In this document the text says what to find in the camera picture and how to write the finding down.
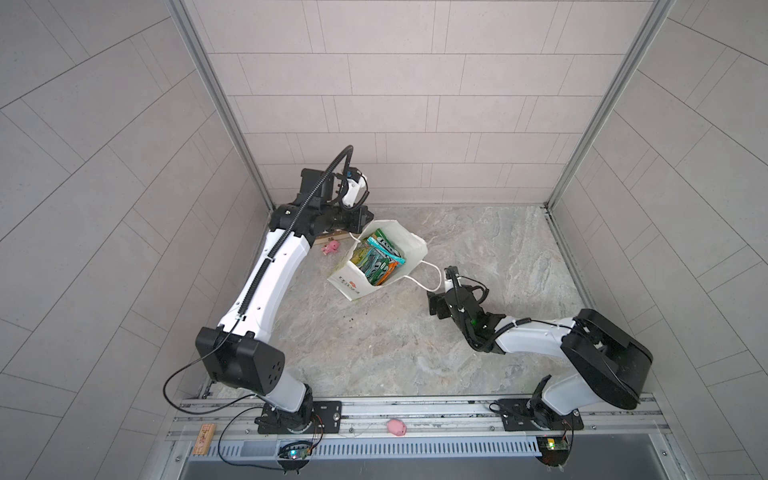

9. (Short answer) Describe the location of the right circuit board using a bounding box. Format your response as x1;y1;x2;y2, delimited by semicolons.
536;436;571;467

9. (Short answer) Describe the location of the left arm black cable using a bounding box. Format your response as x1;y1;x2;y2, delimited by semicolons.
161;335;283;472

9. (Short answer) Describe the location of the pink ball on rail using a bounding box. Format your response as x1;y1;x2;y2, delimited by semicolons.
386;419;407;437

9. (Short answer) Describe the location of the aluminium mounting rail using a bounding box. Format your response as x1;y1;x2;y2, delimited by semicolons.
165;394;671;466

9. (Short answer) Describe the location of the wooden chessboard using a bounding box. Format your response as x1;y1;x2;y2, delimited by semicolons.
314;230;353;245

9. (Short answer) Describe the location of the left green circuit board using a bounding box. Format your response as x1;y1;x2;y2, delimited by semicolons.
277;440;314;461

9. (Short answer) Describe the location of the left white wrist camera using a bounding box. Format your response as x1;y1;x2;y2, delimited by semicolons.
341;167;369;210

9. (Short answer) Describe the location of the small wooden block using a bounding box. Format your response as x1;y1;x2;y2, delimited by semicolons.
191;423;216;456

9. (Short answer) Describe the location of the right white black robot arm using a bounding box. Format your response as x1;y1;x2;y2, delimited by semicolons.
427;276;653;431

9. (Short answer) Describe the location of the teal mint candy bag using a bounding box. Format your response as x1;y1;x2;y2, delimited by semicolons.
366;229;406;265

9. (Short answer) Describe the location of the pink pig toy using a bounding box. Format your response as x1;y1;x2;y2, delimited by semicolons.
322;240;340;255

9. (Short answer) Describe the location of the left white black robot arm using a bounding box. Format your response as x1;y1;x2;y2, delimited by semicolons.
195;200;374;432

